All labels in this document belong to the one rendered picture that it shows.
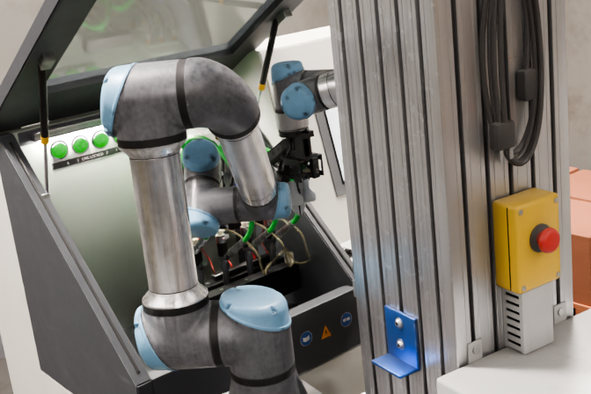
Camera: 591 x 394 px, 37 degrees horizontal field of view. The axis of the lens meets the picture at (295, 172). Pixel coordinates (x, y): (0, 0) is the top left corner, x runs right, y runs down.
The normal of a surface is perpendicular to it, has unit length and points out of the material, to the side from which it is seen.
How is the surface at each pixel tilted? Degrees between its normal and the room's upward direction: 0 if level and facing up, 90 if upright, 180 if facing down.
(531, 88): 90
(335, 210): 76
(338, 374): 90
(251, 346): 90
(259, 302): 7
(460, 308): 90
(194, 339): 69
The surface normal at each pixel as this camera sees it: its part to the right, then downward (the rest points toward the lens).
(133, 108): -0.11, 0.29
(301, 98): -0.43, 0.28
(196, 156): 0.00, -0.50
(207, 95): 0.30, 0.14
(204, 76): 0.26, -0.37
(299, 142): -0.76, 0.25
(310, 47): 0.59, -0.09
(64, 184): 0.63, 0.14
